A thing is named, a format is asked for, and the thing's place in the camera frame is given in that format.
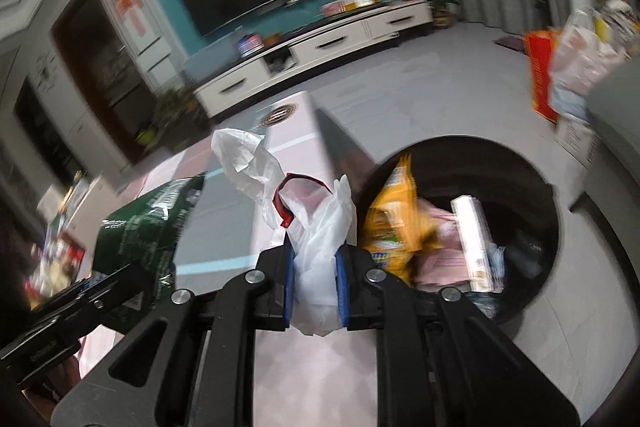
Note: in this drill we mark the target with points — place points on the white television cabinet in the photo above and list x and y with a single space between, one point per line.
325 42

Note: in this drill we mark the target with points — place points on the green basin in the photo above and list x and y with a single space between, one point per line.
145 137

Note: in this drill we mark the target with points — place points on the pink picture frame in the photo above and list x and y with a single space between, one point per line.
331 9

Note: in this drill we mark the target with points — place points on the grey sofa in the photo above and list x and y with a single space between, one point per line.
615 157

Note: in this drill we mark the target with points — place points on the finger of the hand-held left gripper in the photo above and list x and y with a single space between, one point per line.
115 289

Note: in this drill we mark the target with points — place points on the green snack bag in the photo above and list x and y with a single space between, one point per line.
145 227

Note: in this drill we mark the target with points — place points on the yellow snack bag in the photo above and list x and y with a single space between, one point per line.
390 217

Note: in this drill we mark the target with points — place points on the dark floor mat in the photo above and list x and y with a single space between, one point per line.
510 44

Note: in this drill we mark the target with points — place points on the plaid tablecloth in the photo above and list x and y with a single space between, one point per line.
220 232

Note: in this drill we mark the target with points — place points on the cluster of bottles and jars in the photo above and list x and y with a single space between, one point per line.
60 247

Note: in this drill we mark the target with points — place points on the white plastic bag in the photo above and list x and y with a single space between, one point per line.
315 257

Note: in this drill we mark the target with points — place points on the filled pale plastic bag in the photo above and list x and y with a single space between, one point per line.
580 52

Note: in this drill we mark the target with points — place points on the red shopping bag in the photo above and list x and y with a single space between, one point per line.
540 77

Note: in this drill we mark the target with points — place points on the black plastic bucket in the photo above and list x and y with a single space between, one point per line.
530 207

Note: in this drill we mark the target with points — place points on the long white carton box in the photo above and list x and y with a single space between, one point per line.
470 237

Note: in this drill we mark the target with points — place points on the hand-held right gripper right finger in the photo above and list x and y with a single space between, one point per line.
342 292

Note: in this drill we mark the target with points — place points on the pile of clothes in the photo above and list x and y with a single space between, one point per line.
617 14

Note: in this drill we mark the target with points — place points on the red knot wall ornament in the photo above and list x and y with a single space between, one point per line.
127 4

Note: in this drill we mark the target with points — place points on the small potted plant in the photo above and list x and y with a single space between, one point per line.
442 14

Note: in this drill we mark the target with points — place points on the pink plastic bag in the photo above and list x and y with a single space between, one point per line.
440 267

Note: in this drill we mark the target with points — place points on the bushy plant in dark planter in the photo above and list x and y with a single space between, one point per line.
177 112

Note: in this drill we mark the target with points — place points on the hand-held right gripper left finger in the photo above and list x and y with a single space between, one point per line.
289 287

